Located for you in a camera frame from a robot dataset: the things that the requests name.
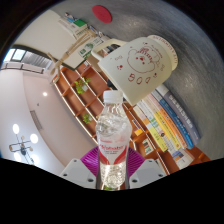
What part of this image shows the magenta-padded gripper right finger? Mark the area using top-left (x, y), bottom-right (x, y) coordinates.
top-left (126, 147), bottom-right (167, 190)

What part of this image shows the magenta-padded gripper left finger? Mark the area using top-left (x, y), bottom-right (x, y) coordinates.
top-left (59, 146), bottom-right (101, 190)

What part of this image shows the clear plastic water bottle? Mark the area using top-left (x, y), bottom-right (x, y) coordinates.
top-left (95, 89), bottom-right (133, 192)

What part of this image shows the stack of colourful books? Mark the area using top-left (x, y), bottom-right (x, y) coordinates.
top-left (134, 83), bottom-right (203, 161)

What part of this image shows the branched ceiling lamp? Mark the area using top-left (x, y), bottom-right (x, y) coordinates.
top-left (8, 123), bottom-right (40, 164)

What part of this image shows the wooden shelf unit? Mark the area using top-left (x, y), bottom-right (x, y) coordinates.
top-left (51, 61), bottom-right (212, 176)

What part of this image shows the cream mug with red print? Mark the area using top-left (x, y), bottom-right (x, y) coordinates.
top-left (90, 34), bottom-right (179, 107)

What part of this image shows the grey curtain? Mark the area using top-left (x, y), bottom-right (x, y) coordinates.
top-left (21, 51), bottom-right (51, 69)

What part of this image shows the wooden artist mannequin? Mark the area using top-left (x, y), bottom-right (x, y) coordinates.
top-left (46, 28), bottom-right (98, 83)

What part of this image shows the green and white carton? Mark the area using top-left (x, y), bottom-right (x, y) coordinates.
top-left (78, 36), bottom-right (104, 60)

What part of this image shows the window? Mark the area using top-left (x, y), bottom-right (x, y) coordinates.
top-left (2, 48), bottom-right (26, 64)

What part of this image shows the small green and white box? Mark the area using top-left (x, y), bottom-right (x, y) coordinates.
top-left (73, 19), bottom-right (88, 29)

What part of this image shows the flat round red coaster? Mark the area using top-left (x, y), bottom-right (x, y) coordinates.
top-left (91, 4), bottom-right (113, 24)

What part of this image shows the black ceiling track rail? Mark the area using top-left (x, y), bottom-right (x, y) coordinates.
top-left (0, 63), bottom-right (46, 75)

